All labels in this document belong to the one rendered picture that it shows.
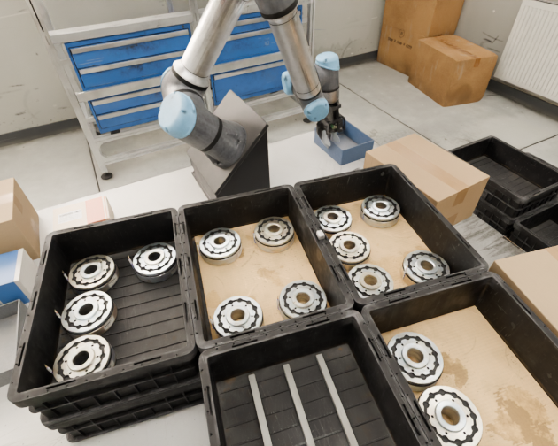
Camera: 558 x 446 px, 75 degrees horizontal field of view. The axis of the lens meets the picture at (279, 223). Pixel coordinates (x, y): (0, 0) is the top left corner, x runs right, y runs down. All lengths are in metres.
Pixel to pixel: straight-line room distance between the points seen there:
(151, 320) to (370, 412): 0.48
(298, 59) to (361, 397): 0.81
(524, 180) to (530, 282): 1.14
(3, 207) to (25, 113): 2.36
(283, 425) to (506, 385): 0.41
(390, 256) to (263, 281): 0.32
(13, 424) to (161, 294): 0.39
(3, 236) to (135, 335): 0.56
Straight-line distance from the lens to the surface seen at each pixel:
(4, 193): 1.34
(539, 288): 0.91
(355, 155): 1.45
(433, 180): 1.16
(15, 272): 1.16
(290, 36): 1.00
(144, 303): 0.88
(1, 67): 3.48
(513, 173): 2.02
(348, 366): 0.76
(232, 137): 1.12
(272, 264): 0.89
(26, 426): 1.01
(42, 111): 3.58
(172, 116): 1.06
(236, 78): 2.79
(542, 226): 1.96
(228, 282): 0.86
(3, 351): 1.14
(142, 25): 2.52
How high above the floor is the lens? 1.51
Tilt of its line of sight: 44 degrees down
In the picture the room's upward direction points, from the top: 2 degrees counter-clockwise
